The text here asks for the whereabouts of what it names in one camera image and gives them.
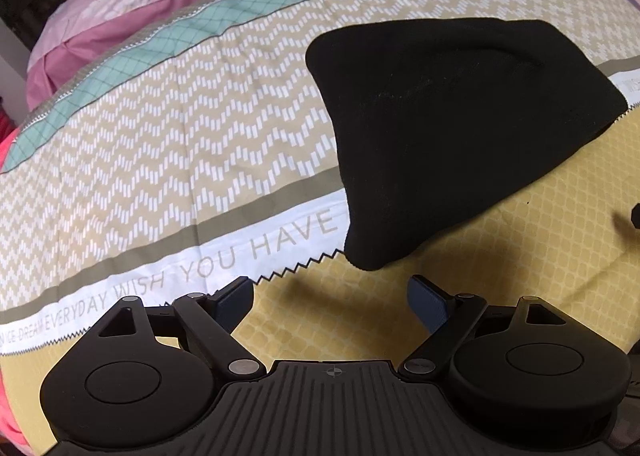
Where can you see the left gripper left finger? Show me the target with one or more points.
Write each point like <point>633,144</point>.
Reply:
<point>228,306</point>

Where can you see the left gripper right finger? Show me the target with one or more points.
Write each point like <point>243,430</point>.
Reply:
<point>429,303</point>

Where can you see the black pants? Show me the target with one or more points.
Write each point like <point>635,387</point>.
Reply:
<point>435,121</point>

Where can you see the patterned quilt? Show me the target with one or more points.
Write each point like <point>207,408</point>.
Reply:
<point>200,150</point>

